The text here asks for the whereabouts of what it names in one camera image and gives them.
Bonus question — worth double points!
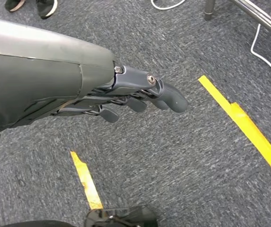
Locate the steel workbench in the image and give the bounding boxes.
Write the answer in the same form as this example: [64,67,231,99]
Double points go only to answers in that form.
[204,0,271,43]

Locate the person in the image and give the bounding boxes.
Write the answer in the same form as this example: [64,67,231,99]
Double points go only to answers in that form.
[5,0,58,20]

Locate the yellow floor tape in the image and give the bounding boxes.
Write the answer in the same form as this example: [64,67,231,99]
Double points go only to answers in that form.
[198,75,271,187]
[70,151,104,210]

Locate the dark robot left foot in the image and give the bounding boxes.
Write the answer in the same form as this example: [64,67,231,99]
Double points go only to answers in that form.
[84,205,158,227]

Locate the white cable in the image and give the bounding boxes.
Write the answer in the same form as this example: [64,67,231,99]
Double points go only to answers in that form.
[151,0,271,82]

